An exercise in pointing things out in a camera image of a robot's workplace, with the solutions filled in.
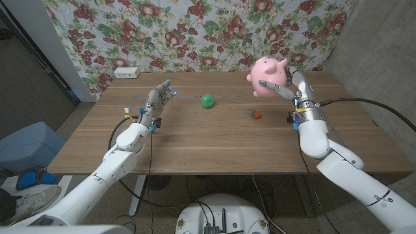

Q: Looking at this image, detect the floral fruit print backdrop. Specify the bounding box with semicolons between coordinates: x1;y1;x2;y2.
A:
42;0;357;100

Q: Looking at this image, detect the white wall pillar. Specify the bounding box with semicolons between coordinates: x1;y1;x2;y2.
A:
1;0;97;103

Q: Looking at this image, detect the white robot torso base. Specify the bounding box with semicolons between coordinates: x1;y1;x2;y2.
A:
174;193;270;234

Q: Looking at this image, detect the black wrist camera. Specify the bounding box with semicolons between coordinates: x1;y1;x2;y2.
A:
286;110;302;133
149;117;163;134

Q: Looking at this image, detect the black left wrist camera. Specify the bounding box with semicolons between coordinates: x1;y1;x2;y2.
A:
149;117;163;134

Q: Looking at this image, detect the green ball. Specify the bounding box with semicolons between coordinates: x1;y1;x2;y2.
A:
200;94;215;109

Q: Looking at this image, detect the grey table leg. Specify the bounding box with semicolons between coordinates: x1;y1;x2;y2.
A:
294;174;315;218

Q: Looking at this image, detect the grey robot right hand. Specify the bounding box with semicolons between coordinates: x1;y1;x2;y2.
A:
258;66;326;124

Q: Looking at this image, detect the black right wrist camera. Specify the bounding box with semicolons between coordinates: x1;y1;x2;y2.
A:
286;110;302;133

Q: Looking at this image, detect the grey sneaker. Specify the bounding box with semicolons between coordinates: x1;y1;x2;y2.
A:
6;185;62;225

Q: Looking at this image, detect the white table leg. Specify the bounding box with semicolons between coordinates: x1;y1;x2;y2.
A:
128;174;148;217

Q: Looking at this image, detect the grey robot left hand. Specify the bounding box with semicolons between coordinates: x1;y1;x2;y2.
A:
139;79;178;128

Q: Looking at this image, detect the blue foot pedal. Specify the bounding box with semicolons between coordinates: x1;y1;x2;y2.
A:
15;165;59;191

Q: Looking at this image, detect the blue-grey plastic bin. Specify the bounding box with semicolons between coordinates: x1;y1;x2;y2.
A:
0;121;67;176

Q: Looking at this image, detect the white power strip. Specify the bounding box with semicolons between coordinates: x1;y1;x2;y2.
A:
113;66;141;79

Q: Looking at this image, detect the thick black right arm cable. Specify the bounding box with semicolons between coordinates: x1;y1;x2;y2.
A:
318;97;416;134

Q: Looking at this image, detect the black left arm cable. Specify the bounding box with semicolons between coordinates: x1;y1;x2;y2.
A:
108;116;179;215

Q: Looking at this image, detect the pink plastic piggy bank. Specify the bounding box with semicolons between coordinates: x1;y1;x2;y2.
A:
246;57;289;98

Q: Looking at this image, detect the round black floor fan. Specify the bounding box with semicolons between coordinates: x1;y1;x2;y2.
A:
146;174;172;191

